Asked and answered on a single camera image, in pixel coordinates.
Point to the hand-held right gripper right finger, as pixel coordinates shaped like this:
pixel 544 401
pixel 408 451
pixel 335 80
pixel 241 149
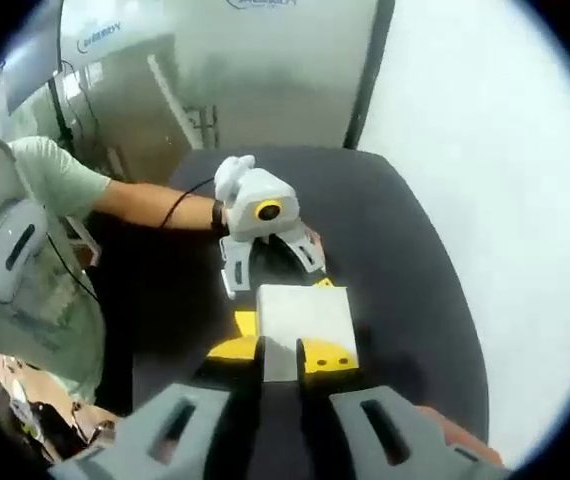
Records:
pixel 415 450

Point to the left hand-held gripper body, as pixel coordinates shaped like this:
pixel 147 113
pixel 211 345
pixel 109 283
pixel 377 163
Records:
pixel 250 187

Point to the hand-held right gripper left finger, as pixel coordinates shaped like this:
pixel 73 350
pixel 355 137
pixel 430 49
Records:
pixel 130 450

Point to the white box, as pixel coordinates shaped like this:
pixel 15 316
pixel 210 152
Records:
pixel 305 315

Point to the person's left hand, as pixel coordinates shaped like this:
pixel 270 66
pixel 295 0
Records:
pixel 220 216

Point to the person's right hand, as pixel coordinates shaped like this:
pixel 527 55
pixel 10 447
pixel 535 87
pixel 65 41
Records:
pixel 465 437

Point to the person's patterned shorts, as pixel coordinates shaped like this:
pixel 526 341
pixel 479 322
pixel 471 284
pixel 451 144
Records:
pixel 50 415

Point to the person in grey shirt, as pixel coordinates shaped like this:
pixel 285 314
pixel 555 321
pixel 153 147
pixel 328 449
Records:
pixel 55 170

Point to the black monitor stand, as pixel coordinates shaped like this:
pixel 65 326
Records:
pixel 60 110

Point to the white chest device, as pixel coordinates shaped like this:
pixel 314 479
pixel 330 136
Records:
pixel 0 235

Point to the black computer monitor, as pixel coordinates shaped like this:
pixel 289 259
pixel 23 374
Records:
pixel 35 55

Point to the black partition frame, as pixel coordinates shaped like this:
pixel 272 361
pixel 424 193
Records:
pixel 367 75

